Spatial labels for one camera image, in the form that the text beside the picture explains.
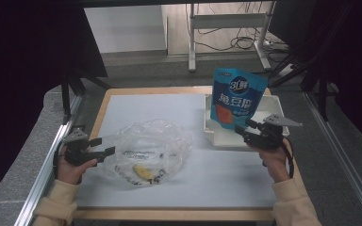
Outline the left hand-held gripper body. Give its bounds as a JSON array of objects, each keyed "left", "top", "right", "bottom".
[{"left": 62, "top": 127, "right": 99, "bottom": 168}]

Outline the blue snack pouch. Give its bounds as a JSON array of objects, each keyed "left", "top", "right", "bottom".
[{"left": 209, "top": 66, "right": 269, "bottom": 131}]

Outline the black tripod stand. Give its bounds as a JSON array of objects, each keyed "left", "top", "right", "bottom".
[{"left": 59, "top": 73, "right": 111, "bottom": 125}]

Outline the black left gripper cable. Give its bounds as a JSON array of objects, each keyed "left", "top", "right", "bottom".
[{"left": 52, "top": 146, "right": 65, "bottom": 181}]

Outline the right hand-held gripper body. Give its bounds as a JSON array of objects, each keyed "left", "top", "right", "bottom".
[{"left": 244, "top": 113, "right": 304, "bottom": 151}]

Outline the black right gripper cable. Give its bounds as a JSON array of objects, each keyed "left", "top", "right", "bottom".
[{"left": 280, "top": 136, "right": 296, "bottom": 180}]

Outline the person's left hand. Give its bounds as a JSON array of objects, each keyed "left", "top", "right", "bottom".
[{"left": 56, "top": 146, "right": 99, "bottom": 186}]

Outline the white power strip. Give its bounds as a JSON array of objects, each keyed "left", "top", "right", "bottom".
[{"left": 277, "top": 61, "right": 297, "bottom": 78}]

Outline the bundle of black floor cables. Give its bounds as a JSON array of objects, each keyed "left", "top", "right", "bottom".
[{"left": 197, "top": 27, "right": 290, "bottom": 53}]

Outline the dark curtain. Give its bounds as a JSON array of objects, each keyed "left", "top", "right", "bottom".
[
  {"left": 268, "top": 0, "right": 362, "bottom": 154},
  {"left": 0, "top": 0, "right": 109, "bottom": 211}
]

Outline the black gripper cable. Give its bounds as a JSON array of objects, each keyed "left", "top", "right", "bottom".
[
  {"left": 280, "top": 136, "right": 296, "bottom": 180},
  {"left": 52, "top": 146, "right": 65, "bottom": 181}
]

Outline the white plastic tray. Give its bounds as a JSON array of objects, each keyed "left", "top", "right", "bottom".
[{"left": 203, "top": 92, "right": 290, "bottom": 149}]

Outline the person's right hand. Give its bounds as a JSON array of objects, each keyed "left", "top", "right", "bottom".
[{"left": 246, "top": 142, "right": 292, "bottom": 184}]

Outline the white metal desk frame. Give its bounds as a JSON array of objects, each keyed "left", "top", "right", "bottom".
[{"left": 187, "top": 1, "right": 276, "bottom": 73}]

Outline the black metal stand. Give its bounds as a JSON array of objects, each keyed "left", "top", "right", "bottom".
[{"left": 267, "top": 46, "right": 332, "bottom": 122}]

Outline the white foam board mat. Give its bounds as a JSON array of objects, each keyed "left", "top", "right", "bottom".
[{"left": 74, "top": 92, "right": 278, "bottom": 209}]

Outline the clear printed plastic bag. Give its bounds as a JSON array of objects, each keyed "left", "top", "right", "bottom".
[{"left": 98, "top": 118, "right": 195, "bottom": 191}]

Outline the aluminium rail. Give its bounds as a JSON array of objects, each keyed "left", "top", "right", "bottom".
[
  {"left": 13, "top": 93, "right": 83, "bottom": 226},
  {"left": 304, "top": 91, "right": 362, "bottom": 226}
]

